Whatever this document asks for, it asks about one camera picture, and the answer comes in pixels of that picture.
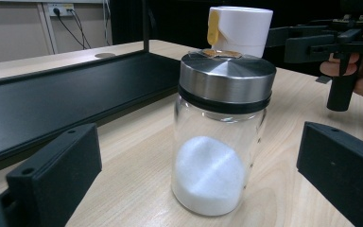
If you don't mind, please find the beige partition post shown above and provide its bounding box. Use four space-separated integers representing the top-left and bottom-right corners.
37 3 59 55

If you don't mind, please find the glass jar with white lid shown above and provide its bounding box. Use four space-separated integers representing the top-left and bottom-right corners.
206 6 274 59

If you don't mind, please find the black power cable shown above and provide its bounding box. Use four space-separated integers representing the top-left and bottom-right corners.
66 9 92 50
53 8 88 50

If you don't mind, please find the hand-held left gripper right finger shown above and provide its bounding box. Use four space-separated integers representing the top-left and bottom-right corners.
296 121 363 227

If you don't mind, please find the white wall socket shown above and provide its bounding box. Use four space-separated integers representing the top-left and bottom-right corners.
47 3 75 17

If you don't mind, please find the round table grommet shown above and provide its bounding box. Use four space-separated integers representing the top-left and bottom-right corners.
94 52 116 60

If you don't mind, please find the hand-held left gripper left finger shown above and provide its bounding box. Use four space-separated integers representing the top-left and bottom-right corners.
0 123 103 227

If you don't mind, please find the black metal shelf rack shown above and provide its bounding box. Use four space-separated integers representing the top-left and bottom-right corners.
0 0 182 178

